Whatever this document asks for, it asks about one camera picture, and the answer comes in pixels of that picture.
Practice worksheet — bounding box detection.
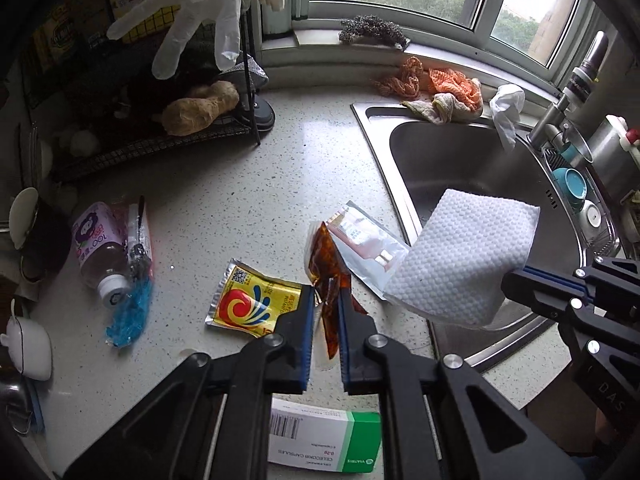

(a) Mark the brown sauce packet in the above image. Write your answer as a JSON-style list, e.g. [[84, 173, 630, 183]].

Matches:
[[306, 222, 352, 360]]

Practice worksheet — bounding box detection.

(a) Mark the white paper towel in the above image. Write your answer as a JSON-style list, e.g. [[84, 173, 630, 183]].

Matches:
[[384, 188, 540, 328]]

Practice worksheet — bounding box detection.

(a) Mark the chrome kitchen faucet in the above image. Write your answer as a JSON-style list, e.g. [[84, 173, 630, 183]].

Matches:
[[528, 30, 608, 151]]

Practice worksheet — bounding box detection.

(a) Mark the stainless steel kitchen sink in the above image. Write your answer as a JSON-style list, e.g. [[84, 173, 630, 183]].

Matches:
[[350, 102, 624, 373]]

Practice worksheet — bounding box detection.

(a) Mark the silver pink foil pouch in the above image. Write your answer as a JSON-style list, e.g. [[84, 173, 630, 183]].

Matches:
[[326, 202, 410, 300]]

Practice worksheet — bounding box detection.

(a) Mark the yellow red seasoning packet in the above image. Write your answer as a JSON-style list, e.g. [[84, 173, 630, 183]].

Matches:
[[204, 259, 303, 338]]

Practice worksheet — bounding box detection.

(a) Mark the small white bowl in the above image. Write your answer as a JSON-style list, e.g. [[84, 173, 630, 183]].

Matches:
[[578, 200, 602, 232]]

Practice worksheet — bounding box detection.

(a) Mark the teal ceramic bowl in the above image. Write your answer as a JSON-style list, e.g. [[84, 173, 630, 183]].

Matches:
[[552, 168, 588, 212]]

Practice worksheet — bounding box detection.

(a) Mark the green white medicine box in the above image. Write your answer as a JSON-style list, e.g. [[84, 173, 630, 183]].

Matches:
[[268, 399, 382, 474]]

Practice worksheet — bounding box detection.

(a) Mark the clear wrapper with black item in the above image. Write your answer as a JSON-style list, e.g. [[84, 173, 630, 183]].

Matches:
[[125, 195, 153, 282]]

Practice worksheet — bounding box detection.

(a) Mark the blue plastic wrapper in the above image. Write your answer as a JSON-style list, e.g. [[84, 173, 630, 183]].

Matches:
[[105, 278, 153, 348]]

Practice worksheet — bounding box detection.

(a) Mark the white plastic bag on sink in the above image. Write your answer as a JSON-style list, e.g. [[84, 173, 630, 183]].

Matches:
[[489, 84, 525, 153]]

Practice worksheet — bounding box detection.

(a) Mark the black round lid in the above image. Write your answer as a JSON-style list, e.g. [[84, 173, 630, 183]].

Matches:
[[236, 96, 276, 134]]

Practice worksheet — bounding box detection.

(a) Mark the small purple label bottle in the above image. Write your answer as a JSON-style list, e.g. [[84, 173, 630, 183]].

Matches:
[[72, 202, 130, 307]]

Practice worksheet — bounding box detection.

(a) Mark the orange white dish rag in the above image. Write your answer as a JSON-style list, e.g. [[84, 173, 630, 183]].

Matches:
[[373, 56, 484, 125]]

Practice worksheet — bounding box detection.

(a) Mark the ginger root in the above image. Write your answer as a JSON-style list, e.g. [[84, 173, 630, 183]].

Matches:
[[162, 80, 240, 136]]

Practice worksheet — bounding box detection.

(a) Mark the white rubber glove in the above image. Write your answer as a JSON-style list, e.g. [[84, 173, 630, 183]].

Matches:
[[106, 0, 242, 80]]

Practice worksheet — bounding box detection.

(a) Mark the black wire dish rack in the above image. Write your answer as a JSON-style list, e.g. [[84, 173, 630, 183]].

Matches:
[[1, 18, 274, 181]]

